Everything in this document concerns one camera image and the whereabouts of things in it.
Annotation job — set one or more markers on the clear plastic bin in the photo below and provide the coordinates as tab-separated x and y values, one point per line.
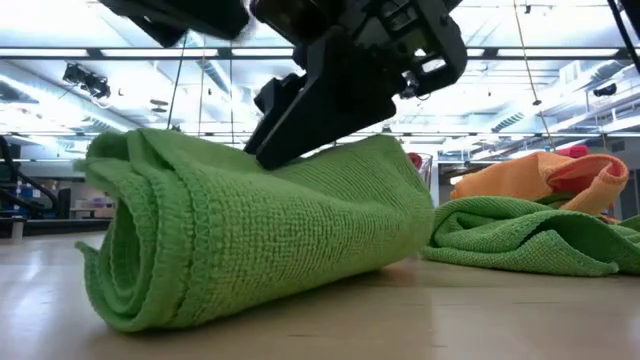
427	170

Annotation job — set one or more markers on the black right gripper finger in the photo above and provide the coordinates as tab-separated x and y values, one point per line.
325	110

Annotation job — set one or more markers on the orange microfiber towel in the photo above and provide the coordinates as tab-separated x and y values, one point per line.
510	180

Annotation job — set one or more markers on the black overhead frame beam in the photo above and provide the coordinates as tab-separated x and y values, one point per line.
225	52

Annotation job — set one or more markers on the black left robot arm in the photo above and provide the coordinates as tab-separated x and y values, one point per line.
15	185

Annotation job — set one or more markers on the green microfiber towel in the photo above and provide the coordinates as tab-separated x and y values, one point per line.
250	225
525	240

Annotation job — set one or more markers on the black ceiling camera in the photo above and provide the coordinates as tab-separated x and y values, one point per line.
92	85

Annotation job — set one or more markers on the silver ceiling air duct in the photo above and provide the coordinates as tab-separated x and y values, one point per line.
215	75

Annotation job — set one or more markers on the white ceiling vent unit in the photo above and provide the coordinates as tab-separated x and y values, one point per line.
572	74

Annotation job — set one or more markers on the black ceiling dome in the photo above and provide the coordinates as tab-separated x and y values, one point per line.
605	90

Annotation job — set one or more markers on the red object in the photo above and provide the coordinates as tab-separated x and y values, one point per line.
575	150

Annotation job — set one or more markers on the pink microfiber towel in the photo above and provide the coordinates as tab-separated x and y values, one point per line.
414	160

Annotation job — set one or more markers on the background work desk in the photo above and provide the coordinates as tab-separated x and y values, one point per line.
90	207

